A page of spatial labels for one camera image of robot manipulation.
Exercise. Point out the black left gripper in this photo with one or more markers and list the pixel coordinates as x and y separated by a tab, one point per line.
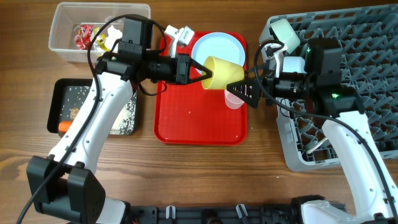
180	68

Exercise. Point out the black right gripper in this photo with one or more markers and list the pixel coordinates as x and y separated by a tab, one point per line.
256	91

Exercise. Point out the yellow plastic cup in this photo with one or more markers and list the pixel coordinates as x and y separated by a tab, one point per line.
223	73

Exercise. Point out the light blue plate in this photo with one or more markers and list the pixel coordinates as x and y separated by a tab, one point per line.
220	45

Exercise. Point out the pink plastic cup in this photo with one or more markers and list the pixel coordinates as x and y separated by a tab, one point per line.
232	101

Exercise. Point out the light blue bowl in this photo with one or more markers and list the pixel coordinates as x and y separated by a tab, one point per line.
293	64

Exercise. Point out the green bowl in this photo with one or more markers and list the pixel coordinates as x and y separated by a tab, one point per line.
285	33

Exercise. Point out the yellow clear candy wrapper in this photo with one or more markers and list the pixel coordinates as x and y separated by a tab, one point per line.
99	44

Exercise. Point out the red snack wrapper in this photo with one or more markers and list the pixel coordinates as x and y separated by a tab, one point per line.
83	36

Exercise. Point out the white rice grains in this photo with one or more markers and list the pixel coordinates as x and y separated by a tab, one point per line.
74	97

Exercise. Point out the brown food scrap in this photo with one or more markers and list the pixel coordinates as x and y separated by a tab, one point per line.
73	113

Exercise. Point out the orange carrot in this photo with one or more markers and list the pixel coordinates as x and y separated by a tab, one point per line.
64	126

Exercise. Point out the white plastic spoon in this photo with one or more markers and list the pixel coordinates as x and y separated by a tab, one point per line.
318	144

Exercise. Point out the white tissue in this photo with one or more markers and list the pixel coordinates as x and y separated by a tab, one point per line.
113	35

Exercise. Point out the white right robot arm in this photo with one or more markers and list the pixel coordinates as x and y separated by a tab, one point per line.
345	125

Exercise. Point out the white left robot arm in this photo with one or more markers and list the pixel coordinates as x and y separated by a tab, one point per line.
63	184

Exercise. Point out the grey dishwasher rack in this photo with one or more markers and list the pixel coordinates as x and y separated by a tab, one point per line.
368	38

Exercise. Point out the black food waste tray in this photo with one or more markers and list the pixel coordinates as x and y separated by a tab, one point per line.
57	97

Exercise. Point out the clear plastic waste bin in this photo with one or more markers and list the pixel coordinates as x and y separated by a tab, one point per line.
69	15

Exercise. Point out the red plastic tray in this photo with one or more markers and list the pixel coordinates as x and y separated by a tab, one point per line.
188	114

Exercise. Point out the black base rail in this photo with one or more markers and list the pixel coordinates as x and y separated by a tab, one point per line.
273	213

